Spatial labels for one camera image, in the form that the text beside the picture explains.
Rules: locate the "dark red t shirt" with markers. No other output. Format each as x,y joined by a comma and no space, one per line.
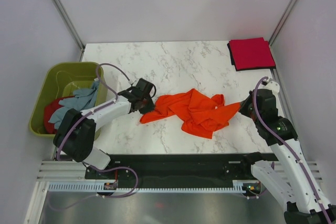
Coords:
54,114

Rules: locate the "white slotted cable duct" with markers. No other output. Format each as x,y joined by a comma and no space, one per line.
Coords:
105,186

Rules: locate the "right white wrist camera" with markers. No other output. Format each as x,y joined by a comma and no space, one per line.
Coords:
272,85

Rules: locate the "right aluminium frame post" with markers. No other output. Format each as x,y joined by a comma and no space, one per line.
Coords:
288,10

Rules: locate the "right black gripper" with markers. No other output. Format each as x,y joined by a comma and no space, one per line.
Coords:
243,106

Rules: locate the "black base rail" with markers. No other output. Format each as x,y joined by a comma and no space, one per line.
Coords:
179,170

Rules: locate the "left aluminium frame post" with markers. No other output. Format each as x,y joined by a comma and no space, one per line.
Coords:
69,24

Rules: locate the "aluminium frame post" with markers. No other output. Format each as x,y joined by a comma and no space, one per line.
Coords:
288,10
69,24

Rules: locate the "olive green plastic bin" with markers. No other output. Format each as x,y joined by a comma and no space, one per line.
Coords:
60,81

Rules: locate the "light blue t shirt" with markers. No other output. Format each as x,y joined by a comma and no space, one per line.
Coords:
83,99

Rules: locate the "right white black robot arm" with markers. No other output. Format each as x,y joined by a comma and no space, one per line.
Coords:
299,195

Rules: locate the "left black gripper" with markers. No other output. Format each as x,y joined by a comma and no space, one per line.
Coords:
149,108

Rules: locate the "orange t shirt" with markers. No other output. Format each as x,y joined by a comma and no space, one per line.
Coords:
201,115

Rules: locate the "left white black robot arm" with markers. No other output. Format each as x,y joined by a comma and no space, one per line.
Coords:
77,132

